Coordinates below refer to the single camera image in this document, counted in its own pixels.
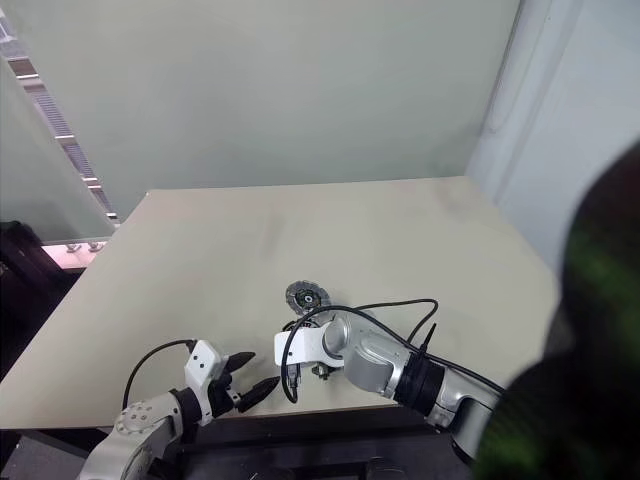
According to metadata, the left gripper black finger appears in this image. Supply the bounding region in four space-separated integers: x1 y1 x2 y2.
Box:
227 351 257 372
237 377 279 412

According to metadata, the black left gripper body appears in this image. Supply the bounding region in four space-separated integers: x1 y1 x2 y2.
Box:
206 357 251 417

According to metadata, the small grey round disc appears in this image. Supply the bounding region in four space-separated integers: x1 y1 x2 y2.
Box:
284 280 334 317

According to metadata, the black base under table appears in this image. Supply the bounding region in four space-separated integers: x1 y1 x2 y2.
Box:
0 403 479 480

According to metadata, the dark cabinet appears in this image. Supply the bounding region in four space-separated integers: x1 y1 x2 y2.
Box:
0 219 90 384

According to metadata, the blurry dark rounded shape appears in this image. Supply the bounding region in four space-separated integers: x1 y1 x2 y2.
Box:
472 142 640 480

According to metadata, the frosted glass partition panel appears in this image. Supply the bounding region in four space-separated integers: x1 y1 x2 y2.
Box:
0 58 119 246

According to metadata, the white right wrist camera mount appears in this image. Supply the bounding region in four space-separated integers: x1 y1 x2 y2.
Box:
273 327 329 372

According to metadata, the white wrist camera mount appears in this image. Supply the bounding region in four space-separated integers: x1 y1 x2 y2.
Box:
273 327 329 372
183 339 231 427

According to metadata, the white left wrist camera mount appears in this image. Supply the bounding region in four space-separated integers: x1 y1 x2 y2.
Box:
183 339 231 427

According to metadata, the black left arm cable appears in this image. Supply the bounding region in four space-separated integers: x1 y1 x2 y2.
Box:
121 338 199 404

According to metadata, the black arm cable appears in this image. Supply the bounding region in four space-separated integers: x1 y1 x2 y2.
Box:
282 298 506 404
121 338 199 404

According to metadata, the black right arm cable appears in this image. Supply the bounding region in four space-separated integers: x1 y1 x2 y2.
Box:
282 298 506 404

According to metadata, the perforated metal frame strip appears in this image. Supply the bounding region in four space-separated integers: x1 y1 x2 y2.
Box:
5 53 122 227

